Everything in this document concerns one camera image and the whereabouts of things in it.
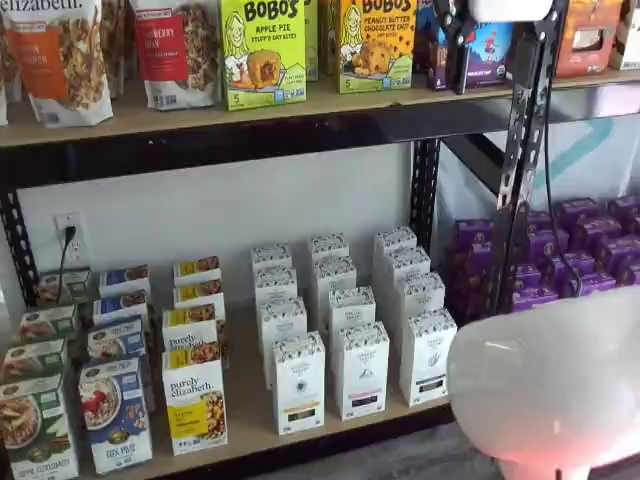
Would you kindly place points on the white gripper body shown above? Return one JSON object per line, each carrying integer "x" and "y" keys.
{"x": 510, "y": 9}

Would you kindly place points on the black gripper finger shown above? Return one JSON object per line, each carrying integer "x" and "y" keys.
{"x": 462, "y": 60}
{"x": 444, "y": 15}

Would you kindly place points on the white tea box green strip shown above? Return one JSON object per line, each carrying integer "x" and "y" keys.
{"x": 427, "y": 357}

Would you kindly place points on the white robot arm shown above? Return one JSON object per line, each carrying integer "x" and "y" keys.
{"x": 550, "y": 375}

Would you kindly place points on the blue Zbar snack box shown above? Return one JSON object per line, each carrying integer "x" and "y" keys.
{"x": 425, "y": 45}
{"x": 487, "y": 50}

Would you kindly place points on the yellow Bobo's peanut butter box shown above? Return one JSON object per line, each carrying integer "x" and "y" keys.
{"x": 375, "y": 50}

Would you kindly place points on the orange snack box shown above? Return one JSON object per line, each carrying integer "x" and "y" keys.
{"x": 585, "y": 45}

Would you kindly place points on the white snack box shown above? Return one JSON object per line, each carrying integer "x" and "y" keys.
{"x": 627, "y": 45}

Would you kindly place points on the black metal shelf rack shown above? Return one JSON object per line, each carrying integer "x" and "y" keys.
{"x": 600, "y": 100}
{"x": 200, "y": 150}

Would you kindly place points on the green Bobo's apple pie box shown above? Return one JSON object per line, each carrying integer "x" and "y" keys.
{"x": 260, "y": 50}
{"x": 311, "y": 40}

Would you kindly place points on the purple Annie's snack box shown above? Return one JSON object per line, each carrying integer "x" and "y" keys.
{"x": 472, "y": 297}
{"x": 545, "y": 247}
{"x": 529, "y": 276}
{"x": 595, "y": 285}
{"x": 471, "y": 261}
{"x": 475, "y": 232}
{"x": 575, "y": 267}
{"x": 579, "y": 211}
{"x": 625, "y": 207}
{"x": 630, "y": 274}
{"x": 597, "y": 232}
{"x": 620, "y": 252}
{"x": 535, "y": 300}
{"x": 539, "y": 222}

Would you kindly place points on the white floral tea box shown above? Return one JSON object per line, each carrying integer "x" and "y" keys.
{"x": 407, "y": 261}
{"x": 334, "y": 272}
{"x": 420, "y": 292}
{"x": 328, "y": 246}
{"x": 271, "y": 256}
{"x": 280, "y": 322}
{"x": 395, "y": 239}
{"x": 351, "y": 306}
{"x": 275, "y": 285}

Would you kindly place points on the white tea box pink strip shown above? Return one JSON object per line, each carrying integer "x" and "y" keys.
{"x": 362, "y": 370}

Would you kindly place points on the yellow purely elizabeth box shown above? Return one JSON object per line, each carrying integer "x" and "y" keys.
{"x": 194, "y": 400}
{"x": 197, "y": 267}
{"x": 190, "y": 325}
{"x": 199, "y": 292}

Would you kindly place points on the white tea box yellow strip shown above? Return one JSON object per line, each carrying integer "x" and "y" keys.
{"x": 298, "y": 382}

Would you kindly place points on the blue oatmeal box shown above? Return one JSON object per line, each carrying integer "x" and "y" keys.
{"x": 115, "y": 415}
{"x": 125, "y": 277}
{"x": 121, "y": 305}
{"x": 115, "y": 339}

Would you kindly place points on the green oatmeal box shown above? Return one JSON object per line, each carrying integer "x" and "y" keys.
{"x": 47, "y": 324}
{"x": 37, "y": 430}
{"x": 62, "y": 286}
{"x": 35, "y": 360}

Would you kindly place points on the red label granola bag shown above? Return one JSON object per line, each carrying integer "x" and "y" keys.
{"x": 170, "y": 50}

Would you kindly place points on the orange label granola bag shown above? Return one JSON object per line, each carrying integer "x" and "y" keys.
{"x": 50, "y": 65}

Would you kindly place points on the white wall outlet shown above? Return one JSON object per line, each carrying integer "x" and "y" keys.
{"x": 75, "y": 250}

